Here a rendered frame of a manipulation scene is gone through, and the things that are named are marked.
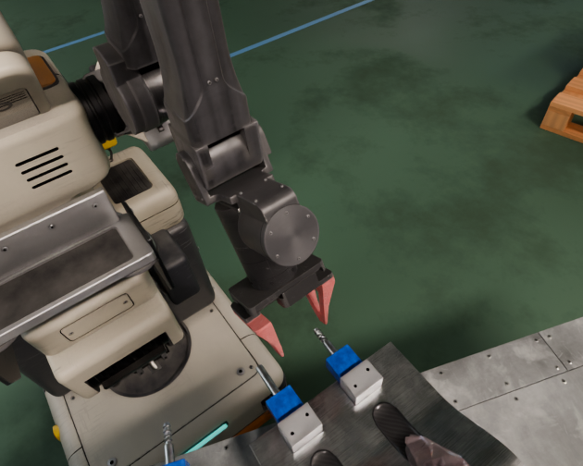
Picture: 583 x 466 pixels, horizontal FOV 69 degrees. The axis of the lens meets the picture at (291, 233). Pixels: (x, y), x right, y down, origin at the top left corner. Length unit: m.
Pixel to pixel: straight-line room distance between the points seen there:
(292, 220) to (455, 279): 1.53
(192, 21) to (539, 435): 0.69
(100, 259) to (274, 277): 0.27
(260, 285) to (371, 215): 1.59
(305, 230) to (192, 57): 0.17
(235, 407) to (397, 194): 1.31
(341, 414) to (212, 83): 0.48
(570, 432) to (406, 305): 1.06
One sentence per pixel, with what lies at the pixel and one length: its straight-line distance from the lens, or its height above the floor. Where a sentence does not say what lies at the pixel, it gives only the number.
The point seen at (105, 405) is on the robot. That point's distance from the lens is 1.41.
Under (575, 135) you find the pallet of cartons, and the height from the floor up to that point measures 0.03.
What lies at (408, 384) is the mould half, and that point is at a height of 0.86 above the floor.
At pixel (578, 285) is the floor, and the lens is 2.04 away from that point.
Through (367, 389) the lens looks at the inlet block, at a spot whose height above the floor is 0.88.
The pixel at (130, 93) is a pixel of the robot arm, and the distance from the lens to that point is 0.49.
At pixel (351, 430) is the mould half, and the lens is 0.65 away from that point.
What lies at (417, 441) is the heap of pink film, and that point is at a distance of 0.64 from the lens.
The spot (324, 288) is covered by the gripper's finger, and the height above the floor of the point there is 1.06.
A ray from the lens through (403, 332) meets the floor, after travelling 1.69.
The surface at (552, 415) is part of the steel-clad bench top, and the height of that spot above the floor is 0.80.
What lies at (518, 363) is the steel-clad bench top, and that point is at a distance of 0.80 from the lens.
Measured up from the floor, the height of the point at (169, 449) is 0.90.
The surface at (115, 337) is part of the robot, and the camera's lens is 0.85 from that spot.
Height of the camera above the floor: 1.48
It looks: 49 degrees down
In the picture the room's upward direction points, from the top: 6 degrees counter-clockwise
